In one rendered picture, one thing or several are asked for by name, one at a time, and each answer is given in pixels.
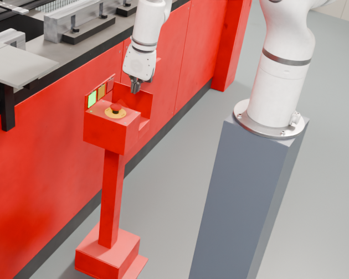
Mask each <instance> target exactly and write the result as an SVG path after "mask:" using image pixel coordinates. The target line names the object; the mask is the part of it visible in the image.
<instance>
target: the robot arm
mask: <svg viewBox="0 0 349 279"><path fill-rule="evenodd" d="M335 1H336V0H259V2H260V6H261V9H262V11H263V15H264V18H265V21H266V37H265V40H264V45H263V49H262V52H261V56H260V60H259V65H258V69H257V72H256V76H255V80H254V84H253V88H252V93H251V96H250V98H249V99H246V100H242V101H240V102H238V103H237V104H236V105H235V106H234V110H233V116H234V119H235V120H236V121H237V123H238V124H239V125H240V126H242V127H243V128H244V129H246V130H248V131H249V132H251V133H254V134H256V135H259V136H262V137H266V138H272V139H279V140H284V139H289V138H294V137H297V136H298V135H300V134H301V133H302V132H303V130H304V127H305V123H304V120H303V118H302V117H301V115H300V113H298V112H296V111H295V109H296V106H297V103H298V100H299V97H300V94H301V90H302V87H303V84H304V81H305V78H306V74H307V71H308V68H309V65H310V62H311V58H312V55H313V53H314V48H315V43H316V41H315V36H314V34H313V33H312V31H311V30H310V29H309V28H308V27H307V25H306V18H307V14H308V11H309V10H310V9H313V8H318V7H323V6H326V5H329V4H331V3H333V2H335ZM171 5H172V0H138V5H137V11H136V17H135V24H134V29H133V33H132V36H130V39H131V44H130V45H129V47H128V49H127V52H126V55H125V59H124V63H123V67H122V69H123V72H124V73H125V74H127V75H128V76H129V78H130V81H131V87H130V89H131V93H133V94H136V93H137V92H139V90H140V87H141V84H142V83H143V82H149V83H151V82H152V76H153V75H154V72H155V66H156V50H155V49H156V47H157V42H158V37H159V34H160V29H161V27H162V25H163V24H164V23H165V22H166V21H167V19H168V17H169V15H170V11H171ZM137 78H138V80H137Z"/></svg>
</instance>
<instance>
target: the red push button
mask: <svg viewBox="0 0 349 279"><path fill-rule="evenodd" d="M110 108H111V109H112V113H113V114H118V113H119V111H120V110H121V109H122V106H121V105H120V104H117V103H114V104H111V105H110Z"/></svg>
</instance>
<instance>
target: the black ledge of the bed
mask: <svg viewBox="0 0 349 279"><path fill-rule="evenodd" d="M189 1H190V0H172V5H171V11H170V12H172V11H173V10H175V9H177V8H178V7H180V6H182V5H184V4H185V3H187V2H189ZM113 16H114V17H116V19H115V24H113V25H111V26H109V27H107V28H106V29H104V30H102V31H100V32H98V33H96V34H94V35H92V36H90V37H88V38H87V39H85V40H83V41H81V42H79V43H77V44H75V45H72V44H69V43H66V42H63V41H61V42H59V43H54V42H51V41H48V40H45V39H44V35H41V36H39V37H37V38H35V39H33V40H30V41H28V42H26V43H25V50H26V51H27V52H30V53H33V54H36V55H39V56H42V57H44V58H47V59H50V60H53V61H56V62H59V66H58V67H56V68H55V69H53V70H51V71H49V72H47V73H46V74H44V75H42V76H40V77H39V78H38V80H39V85H37V86H36V87H34V88H32V89H30V90H28V89H26V88H23V87H21V88H19V89H17V88H15V87H14V88H13V90H14V105H16V104H18V103H20V102H21V101H23V100H25V99H26V98H28V97H30V96H32V95H33V94H35V93H36V92H38V91H40V90H41V89H43V88H45V87H47V86H48V85H50V84H52V83H53V82H55V81H57V80H58V79H60V78H62V77H63V76H65V75H66V74H68V73H70V72H72V71H73V70H75V69H77V68H78V67H80V66H82V65H83V64H85V63H87V62H88V61H90V60H91V59H93V58H95V57H97V56H98V55H100V54H102V53H103V52H105V51H107V50H108V49H110V48H112V47H113V46H115V45H116V44H118V43H120V42H122V41H123V40H125V39H127V38H128V37H130V36H132V33H133V29H134V24H135V17H136V13H134V14H132V15H130V16H128V17H124V16H122V15H118V14H115V15H113ZM0 114H1V108H0Z"/></svg>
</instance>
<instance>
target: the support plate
mask: <svg viewBox="0 0 349 279"><path fill-rule="evenodd" d="M5 45H7V44H4V43H1V42H0V48H1V47H3V46H5ZM58 66H59V62H56V61H53V60H50V59H47V58H44V57H42V56H39V55H36V54H33V53H30V52H27V51H25V50H22V49H18V48H15V47H13V46H10V45H8V46H5V47H3V48H1V49H0V82H1V83H4V84H6V85H9V86H12V87H15V88H17V89H19V88H21V87H22V86H24V85H26V84H28V83H30V82H31V81H33V80H35V79H37V78H39V77H40V76H42V75H44V74H46V73H47V72H49V71H51V70H53V69H55V68H56V67H58Z"/></svg>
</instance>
